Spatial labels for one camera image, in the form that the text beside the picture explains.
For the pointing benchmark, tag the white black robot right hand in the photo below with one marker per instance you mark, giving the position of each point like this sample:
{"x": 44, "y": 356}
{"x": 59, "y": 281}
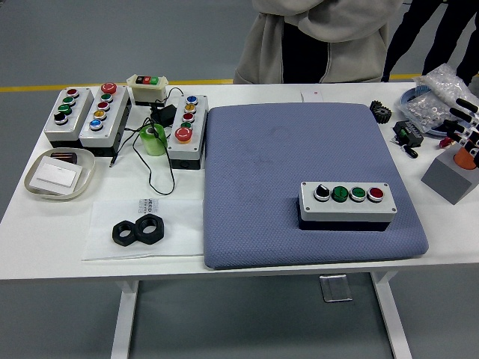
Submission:
{"x": 467, "y": 131}

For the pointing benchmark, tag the grey four-button box with selector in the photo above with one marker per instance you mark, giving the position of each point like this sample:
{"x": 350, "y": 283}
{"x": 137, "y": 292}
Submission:
{"x": 344, "y": 211}

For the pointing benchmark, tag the grey five-button control box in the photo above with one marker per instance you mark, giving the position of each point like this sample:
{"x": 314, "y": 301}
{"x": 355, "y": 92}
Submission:
{"x": 200, "y": 112}

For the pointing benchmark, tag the grey six-button control box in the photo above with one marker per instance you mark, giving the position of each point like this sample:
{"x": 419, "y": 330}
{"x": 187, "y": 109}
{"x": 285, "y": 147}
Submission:
{"x": 112, "y": 119}

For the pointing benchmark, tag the grey four-button control box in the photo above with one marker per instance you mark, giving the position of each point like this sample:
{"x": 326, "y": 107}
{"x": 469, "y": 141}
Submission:
{"x": 80, "y": 112}

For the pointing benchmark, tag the small red clip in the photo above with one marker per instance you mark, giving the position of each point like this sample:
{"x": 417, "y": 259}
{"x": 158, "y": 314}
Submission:
{"x": 446, "y": 142}

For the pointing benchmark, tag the orange cylinder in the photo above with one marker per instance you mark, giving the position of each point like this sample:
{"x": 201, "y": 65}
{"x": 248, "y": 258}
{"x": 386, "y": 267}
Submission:
{"x": 463, "y": 160}

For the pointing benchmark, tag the bag of silver washers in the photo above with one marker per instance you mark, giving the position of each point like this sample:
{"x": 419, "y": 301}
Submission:
{"x": 423, "y": 112}

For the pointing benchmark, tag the bubble wrap bag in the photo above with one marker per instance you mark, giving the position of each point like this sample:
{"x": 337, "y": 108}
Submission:
{"x": 443, "y": 84}

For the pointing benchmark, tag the grey block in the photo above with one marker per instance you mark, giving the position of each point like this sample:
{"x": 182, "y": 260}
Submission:
{"x": 447, "y": 183}

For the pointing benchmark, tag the black module with green terminals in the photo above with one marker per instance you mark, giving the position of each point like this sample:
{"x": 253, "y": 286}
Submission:
{"x": 408, "y": 132}

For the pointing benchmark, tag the small black clip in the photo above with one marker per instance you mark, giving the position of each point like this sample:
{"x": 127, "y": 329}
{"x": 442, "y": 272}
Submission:
{"x": 411, "y": 152}

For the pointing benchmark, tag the blue plate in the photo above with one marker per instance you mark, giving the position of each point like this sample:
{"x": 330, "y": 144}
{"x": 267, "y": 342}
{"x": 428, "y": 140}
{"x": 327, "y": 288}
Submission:
{"x": 407, "y": 98}

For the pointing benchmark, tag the black gear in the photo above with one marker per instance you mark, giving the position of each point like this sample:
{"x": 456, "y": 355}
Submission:
{"x": 381, "y": 112}

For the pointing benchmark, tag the person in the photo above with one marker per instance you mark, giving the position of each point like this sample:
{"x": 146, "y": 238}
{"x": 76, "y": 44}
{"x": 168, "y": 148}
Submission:
{"x": 337, "y": 48}
{"x": 430, "y": 33}

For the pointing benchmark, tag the white card with red dot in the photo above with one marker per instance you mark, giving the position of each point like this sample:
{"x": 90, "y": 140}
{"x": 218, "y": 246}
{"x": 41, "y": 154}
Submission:
{"x": 310, "y": 96}

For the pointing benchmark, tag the white table leg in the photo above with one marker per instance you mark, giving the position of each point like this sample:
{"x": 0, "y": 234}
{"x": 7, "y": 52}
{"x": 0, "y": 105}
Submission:
{"x": 393, "y": 318}
{"x": 123, "y": 321}

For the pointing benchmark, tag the blue-grey padded mat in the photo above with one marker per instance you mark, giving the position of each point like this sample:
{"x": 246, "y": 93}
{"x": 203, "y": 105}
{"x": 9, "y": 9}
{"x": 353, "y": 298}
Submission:
{"x": 262, "y": 187}

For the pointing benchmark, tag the black power adapter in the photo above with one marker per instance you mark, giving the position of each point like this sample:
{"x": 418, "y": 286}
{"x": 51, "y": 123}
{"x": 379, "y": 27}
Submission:
{"x": 163, "y": 114}

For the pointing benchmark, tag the clear printed plastic bag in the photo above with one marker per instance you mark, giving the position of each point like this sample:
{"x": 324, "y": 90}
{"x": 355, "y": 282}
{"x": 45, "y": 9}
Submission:
{"x": 176, "y": 232}

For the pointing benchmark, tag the green tape roll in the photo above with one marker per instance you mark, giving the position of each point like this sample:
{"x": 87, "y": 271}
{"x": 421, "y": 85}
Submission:
{"x": 153, "y": 144}

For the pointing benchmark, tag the large black hex nut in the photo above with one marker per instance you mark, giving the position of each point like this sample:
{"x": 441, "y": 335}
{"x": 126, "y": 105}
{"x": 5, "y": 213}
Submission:
{"x": 159, "y": 228}

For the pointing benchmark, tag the small black hex nut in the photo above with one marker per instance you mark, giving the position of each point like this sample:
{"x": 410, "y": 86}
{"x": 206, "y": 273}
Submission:
{"x": 116, "y": 233}

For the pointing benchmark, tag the white shallow tray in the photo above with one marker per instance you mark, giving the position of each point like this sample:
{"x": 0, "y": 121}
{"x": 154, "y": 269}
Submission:
{"x": 88, "y": 168}

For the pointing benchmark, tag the dark brown block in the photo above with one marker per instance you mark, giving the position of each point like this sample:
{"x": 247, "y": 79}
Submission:
{"x": 64, "y": 156}

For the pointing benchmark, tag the clear plastic bracket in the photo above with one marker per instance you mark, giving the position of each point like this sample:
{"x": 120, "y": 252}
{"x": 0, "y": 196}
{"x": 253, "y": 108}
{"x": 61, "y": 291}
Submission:
{"x": 336, "y": 288}

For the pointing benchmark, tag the cream three-button switch box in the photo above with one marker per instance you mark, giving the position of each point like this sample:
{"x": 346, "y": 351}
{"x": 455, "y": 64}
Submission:
{"x": 147, "y": 89}

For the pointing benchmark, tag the white wall switch plate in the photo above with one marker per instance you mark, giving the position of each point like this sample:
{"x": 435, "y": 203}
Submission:
{"x": 56, "y": 175}

